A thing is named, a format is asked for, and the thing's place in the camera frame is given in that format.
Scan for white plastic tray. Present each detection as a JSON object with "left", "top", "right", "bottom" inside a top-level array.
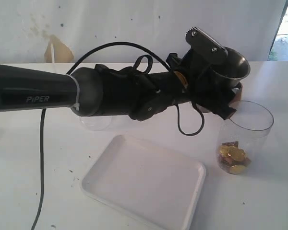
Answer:
[{"left": 81, "top": 135, "right": 206, "bottom": 230}]

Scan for chocolate pieces and gold coins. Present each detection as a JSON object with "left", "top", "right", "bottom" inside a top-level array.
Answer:
[{"left": 216, "top": 141, "right": 252, "bottom": 174}]

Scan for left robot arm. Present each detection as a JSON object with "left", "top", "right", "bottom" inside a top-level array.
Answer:
[{"left": 0, "top": 27, "right": 235, "bottom": 121}]

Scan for clear shaker lid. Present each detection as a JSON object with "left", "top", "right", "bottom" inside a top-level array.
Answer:
[{"left": 79, "top": 116, "right": 112, "bottom": 131}]

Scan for brown wooden cup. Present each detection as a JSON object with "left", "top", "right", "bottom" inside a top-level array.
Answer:
[{"left": 199, "top": 82, "right": 243, "bottom": 113}]

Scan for clear shaker cup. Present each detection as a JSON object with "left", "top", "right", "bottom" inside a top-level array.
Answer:
[{"left": 216, "top": 101, "right": 274, "bottom": 168}]

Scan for stainless steel cup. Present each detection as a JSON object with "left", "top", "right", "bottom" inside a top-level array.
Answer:
[{"left": 209, "top": 47, "right": 251, "bottom": 89}]

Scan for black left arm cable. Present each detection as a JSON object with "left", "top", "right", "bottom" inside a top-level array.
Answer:
[{"left": 30, "top": 42, "right": 204, "bottom": 230}]

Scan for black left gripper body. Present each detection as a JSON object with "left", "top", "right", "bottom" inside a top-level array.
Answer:
[{"left": 166, "top": 49, "right": 214, "bottom": 108}]

